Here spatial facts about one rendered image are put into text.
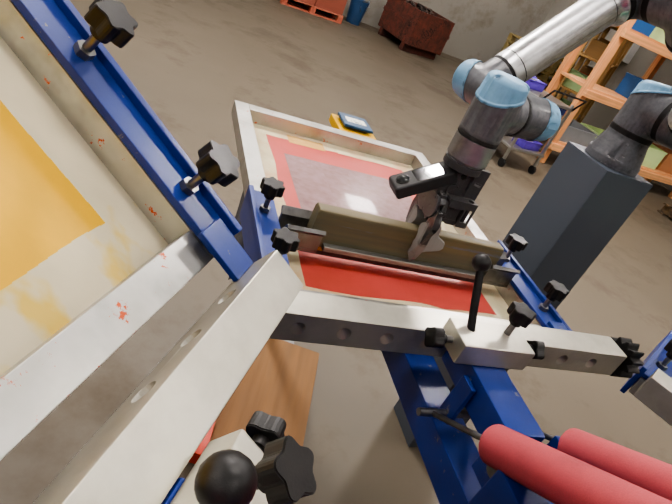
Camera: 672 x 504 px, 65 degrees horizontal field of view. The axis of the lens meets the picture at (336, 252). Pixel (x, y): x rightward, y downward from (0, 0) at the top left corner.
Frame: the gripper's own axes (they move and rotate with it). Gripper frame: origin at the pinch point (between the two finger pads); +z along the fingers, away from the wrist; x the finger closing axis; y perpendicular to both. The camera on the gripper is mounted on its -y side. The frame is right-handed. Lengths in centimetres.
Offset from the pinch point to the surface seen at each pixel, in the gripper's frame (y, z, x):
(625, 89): 489, -4, 466
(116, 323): -50, -14, -43
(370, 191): 4.4, 5.5, 32.3
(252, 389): 2, 99, 46
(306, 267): -19.6, 5.5, -4.2
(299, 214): -22.1, -1.1, 2.3
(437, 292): 8.0, 5.5, -5.3
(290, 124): -14, 3, 56
